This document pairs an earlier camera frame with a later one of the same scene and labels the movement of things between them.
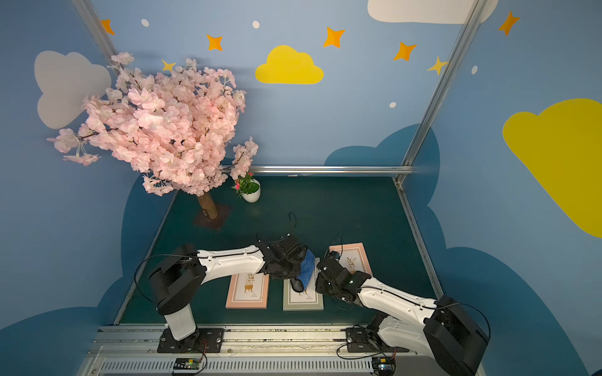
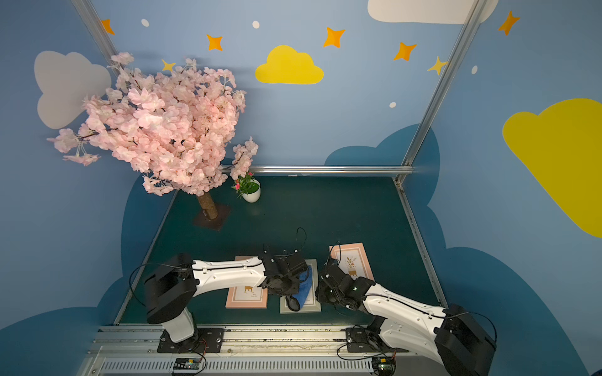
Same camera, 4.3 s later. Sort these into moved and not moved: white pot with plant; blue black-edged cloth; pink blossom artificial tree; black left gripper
Moved: blue black-edged cloth; black left gripper
Not moved: white pot with plant; pink blossom artificial tree
